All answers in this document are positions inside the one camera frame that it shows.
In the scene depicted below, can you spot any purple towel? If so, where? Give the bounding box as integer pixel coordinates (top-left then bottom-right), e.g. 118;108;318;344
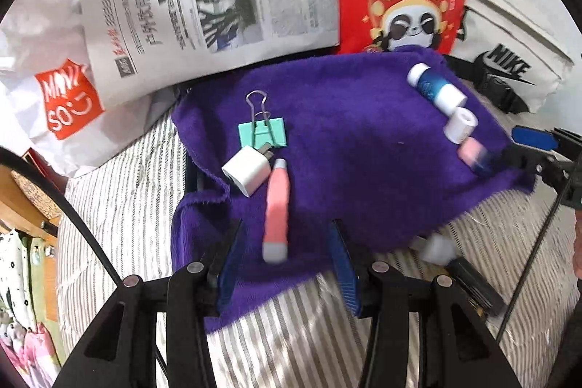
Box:
170;47;537;334

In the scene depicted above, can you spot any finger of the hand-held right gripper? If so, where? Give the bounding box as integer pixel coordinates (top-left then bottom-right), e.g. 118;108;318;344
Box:
500;144;571;189
511;125;561;152

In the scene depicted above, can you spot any pink and blue eraser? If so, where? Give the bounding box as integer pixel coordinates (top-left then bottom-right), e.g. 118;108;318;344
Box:
457;137;496;176

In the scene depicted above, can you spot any white charger plug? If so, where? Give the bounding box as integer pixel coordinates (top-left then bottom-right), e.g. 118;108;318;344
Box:
221;145;276;198

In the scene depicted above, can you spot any patterned flat box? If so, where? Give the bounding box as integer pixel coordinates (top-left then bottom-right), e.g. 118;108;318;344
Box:
11;148;64;220

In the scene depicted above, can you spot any pink cloth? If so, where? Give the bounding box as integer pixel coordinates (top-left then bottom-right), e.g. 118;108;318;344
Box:
0;320;62;384

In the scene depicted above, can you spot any white tape roll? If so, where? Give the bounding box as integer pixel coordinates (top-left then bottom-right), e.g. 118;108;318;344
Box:
445;107;477;143

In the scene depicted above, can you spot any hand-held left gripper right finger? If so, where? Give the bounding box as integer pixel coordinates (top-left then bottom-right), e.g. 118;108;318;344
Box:
331;219;523;388

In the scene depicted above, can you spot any white waist bag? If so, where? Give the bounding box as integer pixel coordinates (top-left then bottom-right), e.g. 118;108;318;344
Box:
448;0;576;116

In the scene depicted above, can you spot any floral white cloth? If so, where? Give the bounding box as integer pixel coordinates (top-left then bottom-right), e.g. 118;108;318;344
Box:
0;231;51;325

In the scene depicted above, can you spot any green binder clip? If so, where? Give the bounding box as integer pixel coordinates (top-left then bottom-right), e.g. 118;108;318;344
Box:
238;92;288;149

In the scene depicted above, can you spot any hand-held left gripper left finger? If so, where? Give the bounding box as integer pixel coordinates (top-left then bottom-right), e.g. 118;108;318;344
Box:
52;219;246;388

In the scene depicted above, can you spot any striped bed cover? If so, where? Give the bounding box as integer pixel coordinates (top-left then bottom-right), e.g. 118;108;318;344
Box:
57;115;582;388

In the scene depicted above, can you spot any white plastic shopping bag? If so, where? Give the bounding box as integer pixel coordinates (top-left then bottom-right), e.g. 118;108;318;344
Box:
0;0;178;177

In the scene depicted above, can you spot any blue and white bottle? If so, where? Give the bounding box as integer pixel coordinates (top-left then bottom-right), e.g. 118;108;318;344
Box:
407;63;468;113

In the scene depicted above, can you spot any pink tube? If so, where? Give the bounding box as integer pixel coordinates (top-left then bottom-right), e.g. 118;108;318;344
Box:
263;158;292;264

